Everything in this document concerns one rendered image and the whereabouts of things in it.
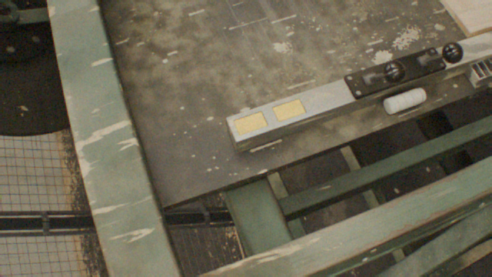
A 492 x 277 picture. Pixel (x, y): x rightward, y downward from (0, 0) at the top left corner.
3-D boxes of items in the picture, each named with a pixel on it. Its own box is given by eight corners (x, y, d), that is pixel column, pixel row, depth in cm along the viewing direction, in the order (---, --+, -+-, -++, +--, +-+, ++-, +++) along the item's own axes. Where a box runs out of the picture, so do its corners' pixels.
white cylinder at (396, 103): (389, 118, 92) (424, 105, 93) (393, 109, 90) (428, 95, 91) (381, 105, 93) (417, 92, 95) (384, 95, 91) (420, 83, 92)
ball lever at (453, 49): (432, 69, 93) (470, 58, 80) (416, 75, 93) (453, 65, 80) (426, 50, 93) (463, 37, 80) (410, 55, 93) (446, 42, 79)
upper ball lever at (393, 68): (379, 87, 92) (413, 78, 78) (361, 93, 91) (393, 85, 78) (372, 67, 91) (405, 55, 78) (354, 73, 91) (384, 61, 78)
